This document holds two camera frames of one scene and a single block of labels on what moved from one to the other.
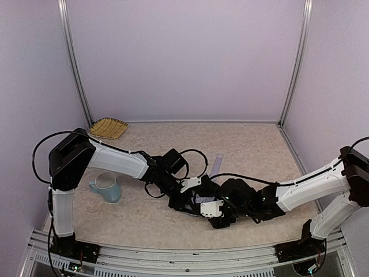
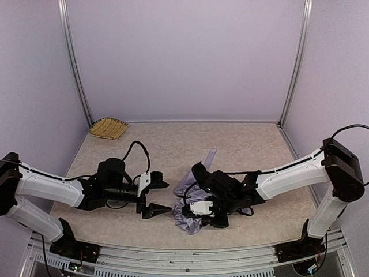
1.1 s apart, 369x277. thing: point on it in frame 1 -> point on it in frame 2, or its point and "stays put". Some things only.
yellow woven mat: x=108 y=127 stays put
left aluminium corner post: x=72 y=57 stays put
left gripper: x=179 y=203 -> x=143 y=199
